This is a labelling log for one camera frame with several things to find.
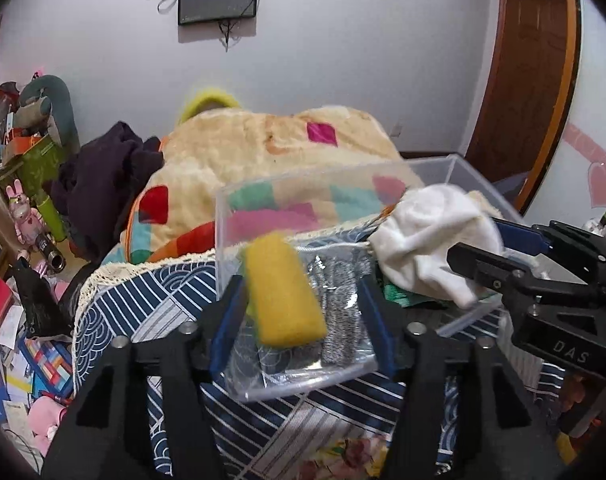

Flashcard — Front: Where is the green knitted cloth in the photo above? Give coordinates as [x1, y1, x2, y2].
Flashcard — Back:
[383, 282, 432, 308]

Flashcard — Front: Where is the yellow sponge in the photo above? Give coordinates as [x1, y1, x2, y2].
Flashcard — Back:
[243, 232, 327, 349]

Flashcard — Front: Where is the bagged steel wool scourer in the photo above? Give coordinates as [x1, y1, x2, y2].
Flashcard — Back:
[300, 243, 375, 368]

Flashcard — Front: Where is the white cloth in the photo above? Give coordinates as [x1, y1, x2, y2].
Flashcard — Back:
[369, 184, 504, 309]

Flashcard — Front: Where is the hand with orange sleeve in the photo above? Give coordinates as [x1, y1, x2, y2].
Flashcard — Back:
[558, 373, 589, 430]

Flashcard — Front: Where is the clear plastic storage box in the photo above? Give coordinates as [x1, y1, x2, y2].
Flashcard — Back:
[215, 155, 522, 402]

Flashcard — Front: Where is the blue white patterned tablecloth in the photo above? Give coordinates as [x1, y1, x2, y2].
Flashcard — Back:
[74, 259, 564, 479]

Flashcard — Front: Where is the floral patterned cloth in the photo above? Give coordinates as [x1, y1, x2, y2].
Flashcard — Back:
[294, 437, 389, 480]

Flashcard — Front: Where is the beige patchwork blanket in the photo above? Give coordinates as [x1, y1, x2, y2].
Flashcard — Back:
[104, 106, 453, 264]

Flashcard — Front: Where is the brown wooden door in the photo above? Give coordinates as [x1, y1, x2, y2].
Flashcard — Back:
[466, 0, 582, 212]

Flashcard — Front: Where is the colourful book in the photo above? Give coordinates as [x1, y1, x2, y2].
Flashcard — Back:
[18, 336, 73, 399]

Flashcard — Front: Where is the dark purple garment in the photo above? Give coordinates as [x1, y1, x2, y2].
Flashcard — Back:
[42, 122, 164, 262]

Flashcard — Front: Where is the pink plush toy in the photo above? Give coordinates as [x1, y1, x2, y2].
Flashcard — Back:
[28, 396, 67, 456]

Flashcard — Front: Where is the pink rabbit figure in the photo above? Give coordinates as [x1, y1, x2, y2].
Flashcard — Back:
[6, 179, 45, 248]

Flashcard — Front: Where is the green cardboard box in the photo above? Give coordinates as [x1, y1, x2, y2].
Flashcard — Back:
[0, 136, 69, 198]

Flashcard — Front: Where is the grey green plush toy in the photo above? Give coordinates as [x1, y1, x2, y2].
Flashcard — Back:
[14, 75, 80, 154]

